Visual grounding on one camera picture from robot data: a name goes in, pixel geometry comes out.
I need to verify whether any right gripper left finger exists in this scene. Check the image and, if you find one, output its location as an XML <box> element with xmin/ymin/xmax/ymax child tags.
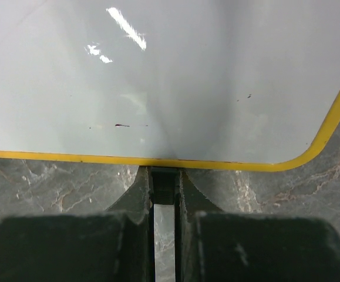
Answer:
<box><xmin>0</xmin><ymin>167</ymin><xmax>154</xmax><ymax>281</ymax></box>

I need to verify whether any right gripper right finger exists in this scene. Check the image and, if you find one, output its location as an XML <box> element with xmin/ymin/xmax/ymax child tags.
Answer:
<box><xmin>175</xmin><ymin>172</ymin><xmax>340</xmax><ymax>281</ymax></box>

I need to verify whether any yellow framed whiteboard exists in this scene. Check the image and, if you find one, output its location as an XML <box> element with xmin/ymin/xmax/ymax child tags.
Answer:
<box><xmin>0</xmin><ymin>1</ymin><xmax>340</xmax><ymax>172</ymax></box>

